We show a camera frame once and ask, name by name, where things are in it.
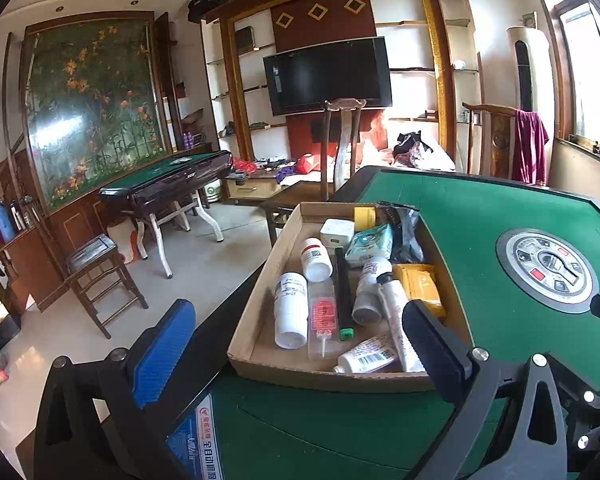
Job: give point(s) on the red and white printed packet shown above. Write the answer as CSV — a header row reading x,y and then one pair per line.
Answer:
x,y
324,315

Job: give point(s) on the small wooden chair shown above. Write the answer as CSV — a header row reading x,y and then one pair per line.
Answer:
x,y
92,255

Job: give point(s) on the dark clothes pile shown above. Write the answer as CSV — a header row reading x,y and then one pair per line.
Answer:
x,y
410,147

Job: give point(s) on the dark brown mahjong table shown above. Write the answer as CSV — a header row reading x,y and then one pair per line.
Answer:
x,y
165,170

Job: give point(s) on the black stick with green cap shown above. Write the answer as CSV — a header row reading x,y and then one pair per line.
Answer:
x,y
344,290

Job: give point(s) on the flower mural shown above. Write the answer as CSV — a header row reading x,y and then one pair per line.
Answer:
x,y
90,110

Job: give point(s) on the green felt mahjong table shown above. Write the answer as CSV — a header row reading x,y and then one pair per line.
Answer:
x,y
480,200

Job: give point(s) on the large white bottle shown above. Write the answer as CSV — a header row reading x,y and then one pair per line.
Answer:
x,y
291,310

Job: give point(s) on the white bucket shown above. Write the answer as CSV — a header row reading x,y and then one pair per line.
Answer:
x,y
212,191

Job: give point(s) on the black television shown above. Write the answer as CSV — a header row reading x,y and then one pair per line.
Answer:
x,y
327,75

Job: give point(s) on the black speaker box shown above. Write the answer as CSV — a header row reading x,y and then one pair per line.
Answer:
x,y
207,2

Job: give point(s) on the blue thermos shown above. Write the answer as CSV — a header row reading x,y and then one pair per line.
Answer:
x,y
4,222

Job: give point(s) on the purple bottle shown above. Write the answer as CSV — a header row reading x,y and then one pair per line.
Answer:
x,y
190,140
184,140

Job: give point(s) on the white bottle with red label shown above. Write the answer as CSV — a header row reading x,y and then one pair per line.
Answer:
x,y
316,260

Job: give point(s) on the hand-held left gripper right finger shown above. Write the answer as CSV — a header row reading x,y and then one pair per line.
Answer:
x,y
430,345

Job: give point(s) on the white charger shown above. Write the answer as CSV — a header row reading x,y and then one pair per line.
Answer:
x,y
336,232

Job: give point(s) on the yellow packet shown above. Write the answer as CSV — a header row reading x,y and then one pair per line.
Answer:
x,y
422,287

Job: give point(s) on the white tube with black cap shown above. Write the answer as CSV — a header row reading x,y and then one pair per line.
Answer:
x,y
397,320

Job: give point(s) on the small white bottle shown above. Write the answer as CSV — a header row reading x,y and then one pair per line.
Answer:
x,y
367,295

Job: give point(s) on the cardboard box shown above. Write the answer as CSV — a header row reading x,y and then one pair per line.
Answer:
x,y
260,347

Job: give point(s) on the low wooden drawer cabinet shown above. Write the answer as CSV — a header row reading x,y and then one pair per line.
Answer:
x,y
252,190

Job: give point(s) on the red and white bag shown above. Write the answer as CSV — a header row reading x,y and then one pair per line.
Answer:
x,y
125,245

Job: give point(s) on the round silver table control panel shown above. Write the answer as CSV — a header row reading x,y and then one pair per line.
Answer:
x,y
530,260

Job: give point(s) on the window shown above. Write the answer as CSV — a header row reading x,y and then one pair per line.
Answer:
x,y
590,75

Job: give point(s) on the teal tissue packet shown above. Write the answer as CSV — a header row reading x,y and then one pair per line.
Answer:
x,y
370,247

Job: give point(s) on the maroon cloth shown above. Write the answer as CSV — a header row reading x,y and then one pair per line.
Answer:
x,y
530,150

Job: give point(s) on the white standing air conditioner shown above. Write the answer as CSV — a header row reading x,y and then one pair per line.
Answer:
x,y
537,60

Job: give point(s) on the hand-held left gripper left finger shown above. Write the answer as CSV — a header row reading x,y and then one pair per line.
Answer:
x,y
165,350

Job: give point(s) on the wooden armchair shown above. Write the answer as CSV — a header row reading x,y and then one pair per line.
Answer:
x,y
500,135
347,125

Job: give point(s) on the black packet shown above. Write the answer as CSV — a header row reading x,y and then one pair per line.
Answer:
x,y
405,240

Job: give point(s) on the yellow tape roll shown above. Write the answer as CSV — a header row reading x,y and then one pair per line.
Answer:
x,y
365,217

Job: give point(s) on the white tube with barcode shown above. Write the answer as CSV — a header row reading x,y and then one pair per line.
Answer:
x,y
370,357

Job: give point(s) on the white cloth pile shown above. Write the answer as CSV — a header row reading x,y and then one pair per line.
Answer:
x,y
440,160

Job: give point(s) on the red plastic bag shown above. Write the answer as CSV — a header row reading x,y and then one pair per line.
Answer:
x,y
241,164

